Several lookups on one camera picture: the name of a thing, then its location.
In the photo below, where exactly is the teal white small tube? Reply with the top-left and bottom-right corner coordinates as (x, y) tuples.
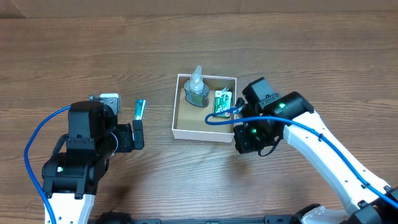
(134, 100), (146, 120)

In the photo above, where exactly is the green white small packet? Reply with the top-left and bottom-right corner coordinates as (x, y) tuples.
(213, 88), (233, 118)

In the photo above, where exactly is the clear purple liquid bottle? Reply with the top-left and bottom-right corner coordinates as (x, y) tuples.
(184, 65), (210, 108)

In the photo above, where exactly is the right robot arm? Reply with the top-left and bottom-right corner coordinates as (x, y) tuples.
(233, 78), (397, 223)

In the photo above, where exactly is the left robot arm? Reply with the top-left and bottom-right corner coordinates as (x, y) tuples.
(42, 100), (146, 223)

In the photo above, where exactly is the white cardboard box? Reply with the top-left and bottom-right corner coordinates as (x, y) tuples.
(172, 74), (238, 143)

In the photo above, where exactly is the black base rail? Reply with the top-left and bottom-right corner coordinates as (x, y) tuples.
(88, 212), (301, 224)

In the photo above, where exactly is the left blue cable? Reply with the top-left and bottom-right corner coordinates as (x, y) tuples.
(23, 105), (72, 224)

